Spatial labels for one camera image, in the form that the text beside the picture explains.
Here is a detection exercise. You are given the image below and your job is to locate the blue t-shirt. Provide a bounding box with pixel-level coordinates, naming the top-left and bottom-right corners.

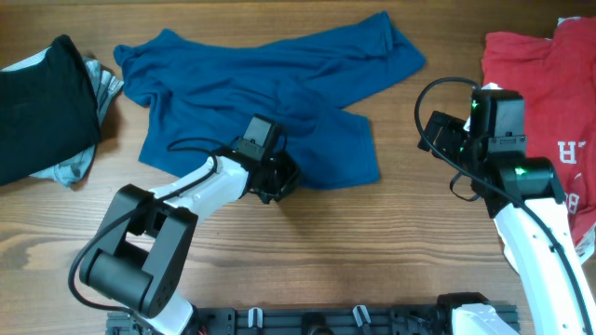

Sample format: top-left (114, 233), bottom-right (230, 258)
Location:
top-left (114, 12), bottom-right (426, 190)

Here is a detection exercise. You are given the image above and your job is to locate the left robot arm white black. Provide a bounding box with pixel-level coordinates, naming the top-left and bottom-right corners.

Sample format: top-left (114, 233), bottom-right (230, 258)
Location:
top-left (67, 114), bottom-right (301, 334)

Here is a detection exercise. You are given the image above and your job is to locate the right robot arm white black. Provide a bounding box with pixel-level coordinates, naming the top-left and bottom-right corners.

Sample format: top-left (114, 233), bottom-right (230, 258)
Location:
top-left (413, 87), bottom-right (595, 334)

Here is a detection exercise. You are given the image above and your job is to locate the red t-shirt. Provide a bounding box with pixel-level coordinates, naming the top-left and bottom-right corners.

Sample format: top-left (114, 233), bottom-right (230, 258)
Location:
top-left (481, 17), bottom-right (595, 261)

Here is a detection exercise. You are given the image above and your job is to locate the grey camouflage garment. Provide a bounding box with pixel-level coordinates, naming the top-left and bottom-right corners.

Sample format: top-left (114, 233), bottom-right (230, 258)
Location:
top-left (2, 47), bottom-right (124, 188)

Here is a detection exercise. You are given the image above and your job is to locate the black folded garment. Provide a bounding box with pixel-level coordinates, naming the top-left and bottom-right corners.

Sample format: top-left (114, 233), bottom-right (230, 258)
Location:
top-left (1, 34), bottom-right (102, 185)

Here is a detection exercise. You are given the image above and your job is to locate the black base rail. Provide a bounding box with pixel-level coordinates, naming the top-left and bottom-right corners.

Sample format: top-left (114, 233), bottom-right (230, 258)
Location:
top-left (105, 304), bottom-right (521, 335)

